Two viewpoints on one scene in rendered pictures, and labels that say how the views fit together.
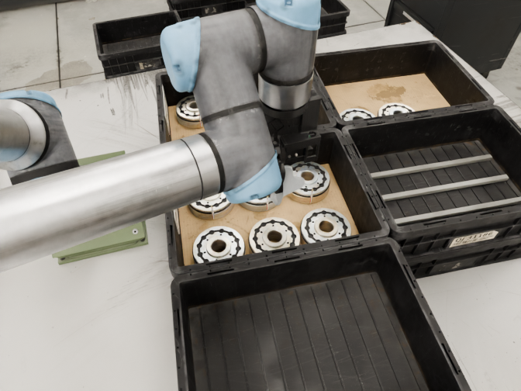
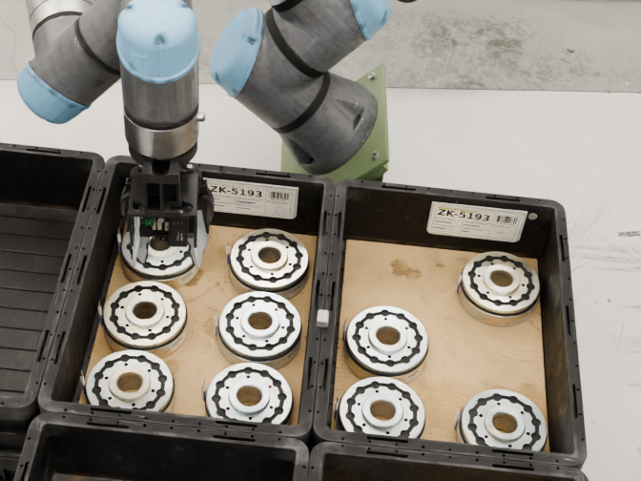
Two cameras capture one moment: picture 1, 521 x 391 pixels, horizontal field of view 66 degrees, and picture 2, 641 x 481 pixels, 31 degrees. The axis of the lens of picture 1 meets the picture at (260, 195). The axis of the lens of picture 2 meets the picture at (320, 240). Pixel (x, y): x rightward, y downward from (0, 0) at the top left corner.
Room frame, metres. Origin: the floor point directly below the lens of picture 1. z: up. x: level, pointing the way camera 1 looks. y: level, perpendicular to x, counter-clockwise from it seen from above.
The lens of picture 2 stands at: (0.82, -0.84, 2.00)
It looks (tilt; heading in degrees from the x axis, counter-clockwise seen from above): 48 degrees down; 102
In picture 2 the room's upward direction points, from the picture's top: 6 degrees clockwise
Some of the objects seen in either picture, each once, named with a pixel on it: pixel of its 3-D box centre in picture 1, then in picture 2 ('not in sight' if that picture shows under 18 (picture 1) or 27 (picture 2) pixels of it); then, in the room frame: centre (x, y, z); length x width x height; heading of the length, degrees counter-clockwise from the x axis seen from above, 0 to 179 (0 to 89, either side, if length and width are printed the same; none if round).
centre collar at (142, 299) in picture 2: (274, 237); (144, 311); (0.44, -0.03, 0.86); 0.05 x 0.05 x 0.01
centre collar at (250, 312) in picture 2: not in sight; (259, 322); (0.58, 0.00, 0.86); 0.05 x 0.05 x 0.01
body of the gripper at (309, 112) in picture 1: (287, 127); (164, 183); (0.48, -0.04, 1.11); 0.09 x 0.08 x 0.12; 108
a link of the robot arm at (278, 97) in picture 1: (284, 83); (164, 122); (0.48, -0.03, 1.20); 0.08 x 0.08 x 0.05
